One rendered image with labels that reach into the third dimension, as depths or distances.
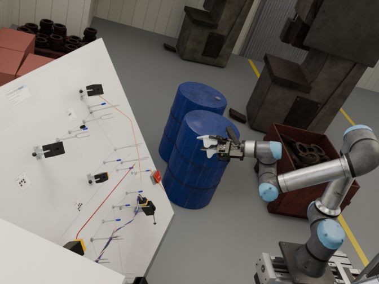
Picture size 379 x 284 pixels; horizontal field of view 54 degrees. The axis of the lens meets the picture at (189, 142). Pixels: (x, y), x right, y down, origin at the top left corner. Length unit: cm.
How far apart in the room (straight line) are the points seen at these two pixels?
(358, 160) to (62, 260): 115
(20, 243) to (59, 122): 88
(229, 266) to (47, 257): 271
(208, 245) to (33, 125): 224
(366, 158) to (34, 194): 116
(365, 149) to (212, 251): 203
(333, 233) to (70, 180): 109
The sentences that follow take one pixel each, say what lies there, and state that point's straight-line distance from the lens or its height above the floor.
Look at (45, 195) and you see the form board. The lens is 136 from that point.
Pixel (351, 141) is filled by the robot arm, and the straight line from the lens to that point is 159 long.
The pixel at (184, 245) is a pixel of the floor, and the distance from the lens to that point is 321.
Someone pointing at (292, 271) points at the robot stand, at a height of 116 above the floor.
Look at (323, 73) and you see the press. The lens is 497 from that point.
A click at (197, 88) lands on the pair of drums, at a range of 383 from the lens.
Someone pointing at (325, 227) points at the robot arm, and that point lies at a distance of 171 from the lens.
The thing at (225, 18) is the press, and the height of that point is 87.
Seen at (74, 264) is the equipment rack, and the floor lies 185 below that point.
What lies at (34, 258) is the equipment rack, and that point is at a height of 185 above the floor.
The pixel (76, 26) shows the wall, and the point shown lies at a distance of 618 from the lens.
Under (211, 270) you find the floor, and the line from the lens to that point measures 315.
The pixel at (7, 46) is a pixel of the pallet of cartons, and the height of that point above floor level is 44.
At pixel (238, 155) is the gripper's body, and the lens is 159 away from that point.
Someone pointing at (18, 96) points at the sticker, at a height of 165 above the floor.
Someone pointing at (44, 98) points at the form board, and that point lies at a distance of 143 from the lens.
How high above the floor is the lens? 234
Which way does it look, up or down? 32 degrees down
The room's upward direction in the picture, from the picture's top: 21 degrees clockwise
